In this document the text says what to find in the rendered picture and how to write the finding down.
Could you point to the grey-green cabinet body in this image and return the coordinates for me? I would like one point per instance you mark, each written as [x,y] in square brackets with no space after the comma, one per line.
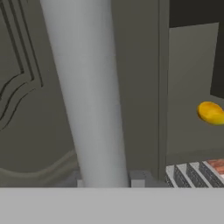
[189,73]

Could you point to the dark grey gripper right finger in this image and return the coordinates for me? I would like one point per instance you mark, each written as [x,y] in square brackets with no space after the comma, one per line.
[139,178]

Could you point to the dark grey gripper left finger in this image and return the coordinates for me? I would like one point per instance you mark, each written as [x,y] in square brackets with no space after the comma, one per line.
[74,180]

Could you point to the grey-green panelled cabinet door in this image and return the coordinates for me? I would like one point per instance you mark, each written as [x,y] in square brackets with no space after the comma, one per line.
[137,87]

